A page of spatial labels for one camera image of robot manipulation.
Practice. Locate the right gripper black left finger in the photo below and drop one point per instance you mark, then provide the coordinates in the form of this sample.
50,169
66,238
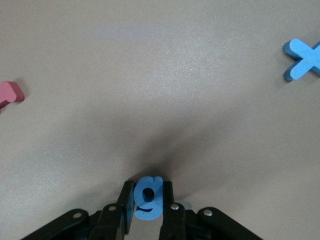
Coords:
125,220

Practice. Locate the blue foam letter X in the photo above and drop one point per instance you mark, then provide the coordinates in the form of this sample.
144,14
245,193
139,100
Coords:
303,58

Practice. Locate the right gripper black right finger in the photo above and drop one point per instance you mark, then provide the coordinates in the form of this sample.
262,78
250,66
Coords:
172,220

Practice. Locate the blue foam lowercase g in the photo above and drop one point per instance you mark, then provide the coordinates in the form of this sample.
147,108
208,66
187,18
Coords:
152,213

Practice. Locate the red foam letter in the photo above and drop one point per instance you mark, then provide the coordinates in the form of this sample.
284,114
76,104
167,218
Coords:
10,91

